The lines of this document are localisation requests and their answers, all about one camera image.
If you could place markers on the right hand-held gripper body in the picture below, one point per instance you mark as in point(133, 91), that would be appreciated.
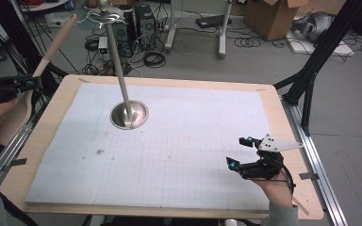
point(264, 163)

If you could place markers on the person's right hand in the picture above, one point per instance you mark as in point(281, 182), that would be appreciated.
point(278, 191)

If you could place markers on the light wooden table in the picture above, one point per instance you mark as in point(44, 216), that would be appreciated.
point(273, 103)

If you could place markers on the white grid mat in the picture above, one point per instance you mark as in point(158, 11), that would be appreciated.
point(169, 141)

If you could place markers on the round white table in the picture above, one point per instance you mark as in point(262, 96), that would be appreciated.
point(44, 6)

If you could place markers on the small white box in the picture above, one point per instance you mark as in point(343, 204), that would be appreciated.
point(103, 44)

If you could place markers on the steel utensil stand with hooks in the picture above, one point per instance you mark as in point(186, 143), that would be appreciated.
point(128, 114)

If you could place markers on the dark computer tower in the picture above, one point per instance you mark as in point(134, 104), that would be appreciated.
point(124, 34)

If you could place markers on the white stand leg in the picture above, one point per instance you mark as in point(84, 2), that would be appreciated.
point(170, 34)
point(223, 37)

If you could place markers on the brown cardboard box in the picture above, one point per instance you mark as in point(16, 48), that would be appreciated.
point(270, 19)

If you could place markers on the flat black device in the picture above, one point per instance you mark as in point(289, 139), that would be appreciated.
point(212, 21)

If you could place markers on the white flat board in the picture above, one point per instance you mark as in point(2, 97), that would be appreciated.
point(336, 50)

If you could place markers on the black computer tower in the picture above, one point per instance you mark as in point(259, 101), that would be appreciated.
point(145, 25)

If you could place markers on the grey bag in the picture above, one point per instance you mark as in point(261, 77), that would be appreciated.
point(317, 26)

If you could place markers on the black rail clip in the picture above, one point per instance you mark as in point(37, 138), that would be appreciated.
point(19, 162)
point(309, 176)

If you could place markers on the aluminium rail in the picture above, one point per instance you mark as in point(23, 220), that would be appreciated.
point(320, 194)
point(9, 153)

